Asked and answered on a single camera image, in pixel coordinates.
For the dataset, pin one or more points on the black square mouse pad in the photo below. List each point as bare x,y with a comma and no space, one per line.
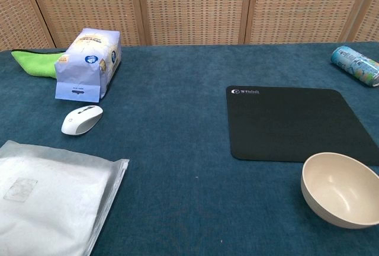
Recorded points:
293,122

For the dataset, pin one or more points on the white frosted plastic package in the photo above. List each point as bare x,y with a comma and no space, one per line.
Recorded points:
44,202

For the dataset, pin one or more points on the green cloth pouch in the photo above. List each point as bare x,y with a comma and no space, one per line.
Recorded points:
35,63

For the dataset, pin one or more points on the beige round bowl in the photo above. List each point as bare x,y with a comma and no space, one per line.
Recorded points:
337,190

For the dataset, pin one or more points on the lavender paper food bag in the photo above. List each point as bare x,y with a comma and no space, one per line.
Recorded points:
86,66

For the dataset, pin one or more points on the light blue drink can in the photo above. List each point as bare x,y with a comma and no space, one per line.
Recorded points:
353,63

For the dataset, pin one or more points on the teal table cloth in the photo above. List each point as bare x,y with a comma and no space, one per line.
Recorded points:
183,155

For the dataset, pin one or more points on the woven wooden folding screen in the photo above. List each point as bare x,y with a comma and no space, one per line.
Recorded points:
189,7

